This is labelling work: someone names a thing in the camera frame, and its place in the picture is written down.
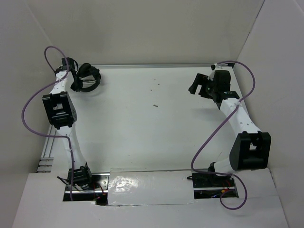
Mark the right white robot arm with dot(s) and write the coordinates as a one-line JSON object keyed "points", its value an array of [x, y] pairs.
{"points": [[250, 150]]}

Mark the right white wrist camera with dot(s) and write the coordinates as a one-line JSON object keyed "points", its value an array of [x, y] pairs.
{"points": [[214, 68]]}

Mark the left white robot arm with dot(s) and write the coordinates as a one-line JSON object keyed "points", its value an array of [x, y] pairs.
{"points": [[62, 115]]}

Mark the black headphones with cable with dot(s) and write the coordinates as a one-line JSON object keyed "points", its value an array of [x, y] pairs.
{"points": [[86, 79]]}

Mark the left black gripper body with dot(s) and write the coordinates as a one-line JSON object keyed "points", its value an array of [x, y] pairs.
{"points": [[76, 84]]}

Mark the white taped cover sheet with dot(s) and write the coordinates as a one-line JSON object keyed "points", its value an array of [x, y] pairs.
{"points": [[150, 188]]}

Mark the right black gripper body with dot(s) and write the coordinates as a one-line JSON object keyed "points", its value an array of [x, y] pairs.
{"points": [[212, 88]]}

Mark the aluminium rail frame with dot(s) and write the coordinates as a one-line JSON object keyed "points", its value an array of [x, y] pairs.
{"points": [[119, 128]]}

